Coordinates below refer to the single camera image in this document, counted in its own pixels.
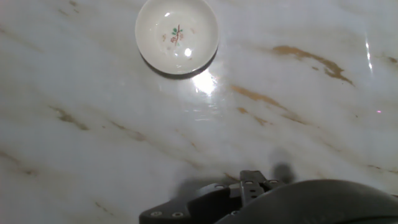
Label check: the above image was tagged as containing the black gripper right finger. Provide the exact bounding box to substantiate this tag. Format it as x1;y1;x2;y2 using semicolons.
264;179;285;194

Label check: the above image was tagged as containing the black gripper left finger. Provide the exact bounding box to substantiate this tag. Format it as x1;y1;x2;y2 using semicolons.
139;170;266;224

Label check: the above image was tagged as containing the marble pattern table sheet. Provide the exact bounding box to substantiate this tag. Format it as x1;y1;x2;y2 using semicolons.
0;0;398;224

